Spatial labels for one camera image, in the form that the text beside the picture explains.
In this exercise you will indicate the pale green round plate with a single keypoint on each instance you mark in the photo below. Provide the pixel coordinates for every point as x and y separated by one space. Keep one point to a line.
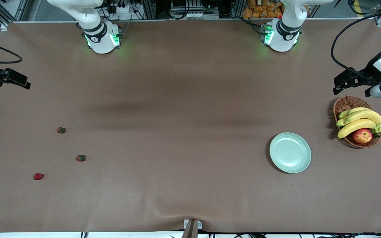
289 152

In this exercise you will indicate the aluminium frame post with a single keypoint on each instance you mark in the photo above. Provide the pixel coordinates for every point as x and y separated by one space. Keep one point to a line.
148 8
236 8

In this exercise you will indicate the metal table edge bracket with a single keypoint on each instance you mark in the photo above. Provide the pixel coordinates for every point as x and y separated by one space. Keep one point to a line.
192 228

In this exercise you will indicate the white power strip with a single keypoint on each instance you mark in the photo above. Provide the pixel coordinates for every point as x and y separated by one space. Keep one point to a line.
122 9

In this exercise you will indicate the brown table mat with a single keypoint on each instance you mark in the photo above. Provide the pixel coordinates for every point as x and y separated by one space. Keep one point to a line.
190 198

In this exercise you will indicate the red toy strawberry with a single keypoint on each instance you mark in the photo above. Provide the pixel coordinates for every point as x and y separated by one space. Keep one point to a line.
38 176
80 158
61 130

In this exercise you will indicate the white terminal block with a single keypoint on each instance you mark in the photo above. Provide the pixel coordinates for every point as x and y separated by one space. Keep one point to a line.
200 15

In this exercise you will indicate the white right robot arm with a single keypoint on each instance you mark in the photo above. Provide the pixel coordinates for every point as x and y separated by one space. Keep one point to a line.
101 43

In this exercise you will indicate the red apple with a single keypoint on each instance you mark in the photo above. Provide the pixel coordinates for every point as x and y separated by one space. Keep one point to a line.
361 136

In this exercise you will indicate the orange bread pile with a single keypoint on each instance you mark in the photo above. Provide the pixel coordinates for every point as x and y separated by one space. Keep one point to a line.
260 10

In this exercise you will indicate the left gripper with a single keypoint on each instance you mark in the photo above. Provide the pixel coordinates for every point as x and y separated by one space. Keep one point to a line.
369 73

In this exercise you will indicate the brown wicker basket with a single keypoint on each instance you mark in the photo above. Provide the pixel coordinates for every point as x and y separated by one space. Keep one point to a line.
346 103

